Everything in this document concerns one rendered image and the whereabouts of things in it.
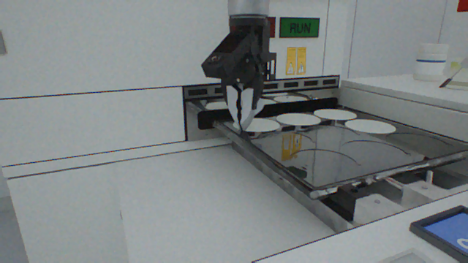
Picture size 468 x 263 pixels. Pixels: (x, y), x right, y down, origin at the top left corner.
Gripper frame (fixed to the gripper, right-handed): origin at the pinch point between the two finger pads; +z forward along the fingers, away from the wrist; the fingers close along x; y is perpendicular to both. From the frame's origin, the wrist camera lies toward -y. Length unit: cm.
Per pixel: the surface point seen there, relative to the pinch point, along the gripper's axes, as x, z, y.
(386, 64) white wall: 26, 12, 284
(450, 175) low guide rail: -35.7, 6.5, 14.2
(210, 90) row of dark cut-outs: 12.4, -4.7, 5.2
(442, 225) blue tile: -34.5, -5.1, -24.9
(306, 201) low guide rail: -17.6, 8.0, -6.6
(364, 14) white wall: 44, -33, 251
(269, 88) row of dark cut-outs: 4.9, -4.2, 19.4
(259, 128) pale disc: -1.9, 1.3, 4.0
